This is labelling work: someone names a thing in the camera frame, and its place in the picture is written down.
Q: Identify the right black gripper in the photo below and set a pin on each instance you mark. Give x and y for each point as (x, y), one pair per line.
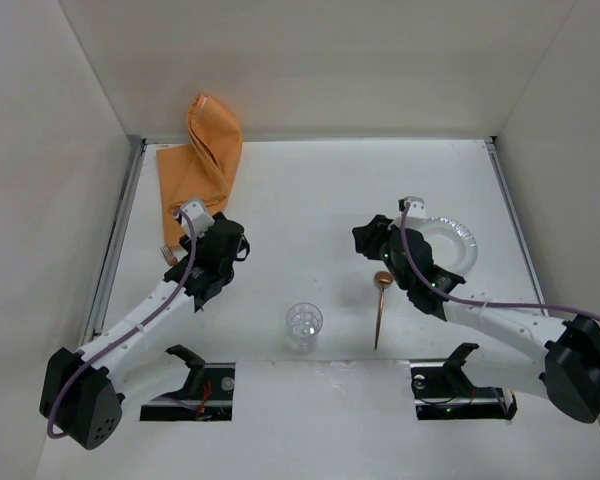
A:
(373, 236)

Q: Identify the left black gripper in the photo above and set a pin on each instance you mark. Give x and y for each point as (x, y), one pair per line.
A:
(228, 236)

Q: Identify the copper spoon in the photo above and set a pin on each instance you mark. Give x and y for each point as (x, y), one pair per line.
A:
(383, 280)

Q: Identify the copper fork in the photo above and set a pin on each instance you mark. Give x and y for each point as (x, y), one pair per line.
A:
(169, 256)

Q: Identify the orange cloth placemat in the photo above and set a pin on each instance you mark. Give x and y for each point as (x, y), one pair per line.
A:
(205, 168)

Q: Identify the white round plate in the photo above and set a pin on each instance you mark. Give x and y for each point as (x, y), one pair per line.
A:
(454, 247)

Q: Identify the clear drinking glass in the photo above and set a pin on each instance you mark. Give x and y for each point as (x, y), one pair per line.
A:
(304, 321)

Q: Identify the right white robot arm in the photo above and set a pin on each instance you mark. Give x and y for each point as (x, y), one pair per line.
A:
(564, 355)

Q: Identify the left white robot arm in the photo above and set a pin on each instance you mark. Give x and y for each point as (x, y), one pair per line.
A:
(86, 392)

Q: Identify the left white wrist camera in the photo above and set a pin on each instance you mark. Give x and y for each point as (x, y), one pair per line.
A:
(194, 218)

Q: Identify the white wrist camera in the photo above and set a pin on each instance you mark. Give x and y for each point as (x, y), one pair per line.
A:
(414, 207)
(194, 218)

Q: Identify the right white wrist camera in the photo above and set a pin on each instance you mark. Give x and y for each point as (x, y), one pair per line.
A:
(414, 207)

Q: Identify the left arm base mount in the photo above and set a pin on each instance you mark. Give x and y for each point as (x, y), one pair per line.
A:
(205, 396)

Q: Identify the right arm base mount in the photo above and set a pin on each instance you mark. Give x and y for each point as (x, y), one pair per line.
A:
(442, 392)

